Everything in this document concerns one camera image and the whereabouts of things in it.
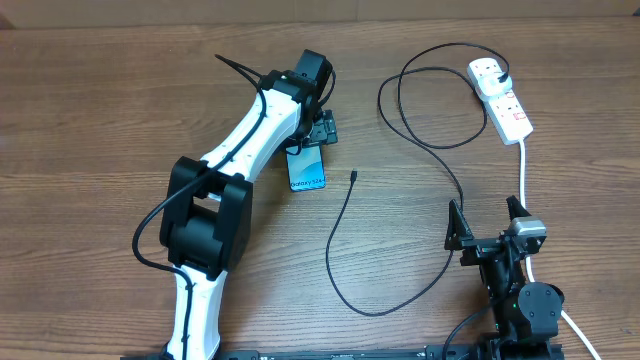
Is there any white power strip cord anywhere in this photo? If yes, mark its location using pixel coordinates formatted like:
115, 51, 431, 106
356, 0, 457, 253
517, 138, 603, 360

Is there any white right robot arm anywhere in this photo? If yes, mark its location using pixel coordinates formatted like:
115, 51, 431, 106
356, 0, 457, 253
441, 196, 565, 359

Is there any black USB charging cable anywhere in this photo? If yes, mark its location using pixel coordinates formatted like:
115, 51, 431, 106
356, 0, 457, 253
325, 42, 511, 318

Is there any white power strip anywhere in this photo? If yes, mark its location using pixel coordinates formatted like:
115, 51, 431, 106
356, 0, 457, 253
467, 58, 533, 145

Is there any white charger plug adapter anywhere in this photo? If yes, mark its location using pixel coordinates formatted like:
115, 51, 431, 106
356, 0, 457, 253
475, 73, 513, 102

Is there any Samsung Galaxy smartphone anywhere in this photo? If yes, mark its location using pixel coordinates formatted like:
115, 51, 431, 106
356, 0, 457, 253
285, 146, 326, 192

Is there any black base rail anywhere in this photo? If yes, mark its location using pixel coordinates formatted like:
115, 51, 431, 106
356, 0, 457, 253
120, 345, 565, 360

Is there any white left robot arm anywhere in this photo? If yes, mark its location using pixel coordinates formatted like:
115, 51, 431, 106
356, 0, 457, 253
159, 50, 337, 359

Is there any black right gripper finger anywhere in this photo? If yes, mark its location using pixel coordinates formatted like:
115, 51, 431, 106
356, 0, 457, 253
444, 199, 473, 250
506, 195, 525, 220

